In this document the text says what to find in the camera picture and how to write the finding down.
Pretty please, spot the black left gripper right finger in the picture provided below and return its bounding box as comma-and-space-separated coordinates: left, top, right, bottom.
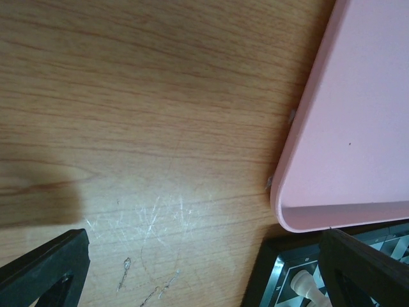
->
318, 229, 408, 306

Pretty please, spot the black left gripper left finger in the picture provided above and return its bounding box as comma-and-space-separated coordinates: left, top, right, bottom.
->
1, 229, 90, 306

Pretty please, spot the white rook piece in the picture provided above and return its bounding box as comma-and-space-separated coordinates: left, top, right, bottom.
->
290, 270, 332, 307

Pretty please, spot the black white chessboard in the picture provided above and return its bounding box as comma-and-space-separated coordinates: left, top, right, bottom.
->
241, 221, 408, 306

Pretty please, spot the pink plastic tray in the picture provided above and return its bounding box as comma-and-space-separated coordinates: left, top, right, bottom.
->
270, 1, 408, 233

